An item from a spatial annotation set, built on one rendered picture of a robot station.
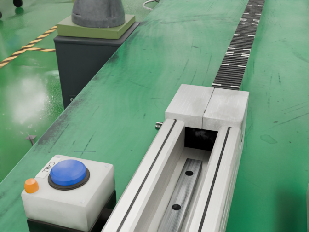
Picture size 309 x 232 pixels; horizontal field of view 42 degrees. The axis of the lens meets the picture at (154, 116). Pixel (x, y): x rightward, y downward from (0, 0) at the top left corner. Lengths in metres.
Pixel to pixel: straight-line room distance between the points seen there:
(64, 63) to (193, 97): 0.65
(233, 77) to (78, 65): 0.51
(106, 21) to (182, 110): 0.62
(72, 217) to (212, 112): 0.22
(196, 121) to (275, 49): 0.56
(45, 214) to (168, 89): 0.42
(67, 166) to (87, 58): 0.68
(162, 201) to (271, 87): 0.45
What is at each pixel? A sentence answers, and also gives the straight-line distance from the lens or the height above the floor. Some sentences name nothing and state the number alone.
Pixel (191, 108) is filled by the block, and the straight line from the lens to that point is 0.53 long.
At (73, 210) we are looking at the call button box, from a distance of 0.44.
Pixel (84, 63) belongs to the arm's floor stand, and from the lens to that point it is 1.13.
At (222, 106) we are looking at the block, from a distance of 0.54.
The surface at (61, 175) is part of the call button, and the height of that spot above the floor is 0.85.
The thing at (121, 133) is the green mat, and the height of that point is 0.78.
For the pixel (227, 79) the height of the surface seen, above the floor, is 0.81.
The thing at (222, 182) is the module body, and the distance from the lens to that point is 0.42.
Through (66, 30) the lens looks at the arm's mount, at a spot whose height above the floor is 0.80.
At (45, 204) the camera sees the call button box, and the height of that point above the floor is 0.83.
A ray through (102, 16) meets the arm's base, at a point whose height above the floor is 0.83.
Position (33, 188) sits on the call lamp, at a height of 0.85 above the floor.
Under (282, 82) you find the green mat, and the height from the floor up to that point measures 0.78.
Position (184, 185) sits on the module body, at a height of 0.84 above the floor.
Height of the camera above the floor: 1.13
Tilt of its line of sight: 29 degrees down
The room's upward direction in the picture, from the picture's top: 1 degrees counter-clockwise
